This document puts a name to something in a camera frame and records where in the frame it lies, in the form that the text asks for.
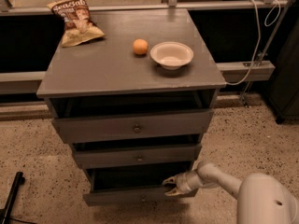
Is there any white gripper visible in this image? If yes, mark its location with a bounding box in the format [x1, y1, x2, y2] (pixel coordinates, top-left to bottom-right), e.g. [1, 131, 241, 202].
[162, 171, 200, 197]

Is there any grey bottom drawer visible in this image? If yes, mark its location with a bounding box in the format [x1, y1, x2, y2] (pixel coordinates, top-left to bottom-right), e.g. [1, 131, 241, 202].
[83, 161, 196, 206]

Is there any grey drawer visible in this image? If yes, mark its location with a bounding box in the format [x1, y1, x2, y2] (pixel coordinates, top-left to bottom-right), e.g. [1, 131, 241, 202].
[73, 144, 201, 169]
[83, 161, 196, 206]
[52, 109, 213, 144]

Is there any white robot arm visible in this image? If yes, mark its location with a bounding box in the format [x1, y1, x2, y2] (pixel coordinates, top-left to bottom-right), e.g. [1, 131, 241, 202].
[163, 161, 299, 224]

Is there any grey wooden drawer cabinet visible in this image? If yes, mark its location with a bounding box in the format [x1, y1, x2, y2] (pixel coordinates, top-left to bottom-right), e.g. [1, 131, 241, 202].
[37, 9, 225, 193]

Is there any grey middle drawer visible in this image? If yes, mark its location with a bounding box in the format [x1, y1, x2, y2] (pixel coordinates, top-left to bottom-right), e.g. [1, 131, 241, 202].
[73, 144, 201, 169]

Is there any grey top drawer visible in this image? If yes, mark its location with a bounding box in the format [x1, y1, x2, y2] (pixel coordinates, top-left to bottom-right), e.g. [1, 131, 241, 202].
[52, 109, 213, 144]

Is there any white paper bowl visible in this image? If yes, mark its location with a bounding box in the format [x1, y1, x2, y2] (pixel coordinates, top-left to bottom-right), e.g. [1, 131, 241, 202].
[150, 42, 193, 70]

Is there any orange fruit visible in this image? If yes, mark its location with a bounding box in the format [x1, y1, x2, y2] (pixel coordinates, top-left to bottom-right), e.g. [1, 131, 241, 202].
[133, 39, 149, 55]

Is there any dark cabinet at right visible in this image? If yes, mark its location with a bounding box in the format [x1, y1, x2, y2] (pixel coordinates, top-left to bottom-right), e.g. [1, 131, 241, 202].
[269, 21, 299, 124]

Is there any black pole on floor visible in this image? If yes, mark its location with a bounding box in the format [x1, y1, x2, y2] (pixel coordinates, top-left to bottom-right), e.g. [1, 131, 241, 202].
[0, 172, 25, 224]

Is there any sea salt chips bag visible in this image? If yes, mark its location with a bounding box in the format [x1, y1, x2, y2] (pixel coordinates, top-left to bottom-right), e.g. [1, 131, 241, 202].
[48, 0, 105, 48]

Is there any grey metal rail frame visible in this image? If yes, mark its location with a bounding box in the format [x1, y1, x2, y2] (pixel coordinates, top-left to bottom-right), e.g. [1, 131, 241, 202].
[1, 0, 292, 98]

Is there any white hanging cable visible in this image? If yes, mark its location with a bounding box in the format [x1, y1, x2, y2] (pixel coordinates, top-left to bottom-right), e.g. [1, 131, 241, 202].
[225, 0, 282, 87]

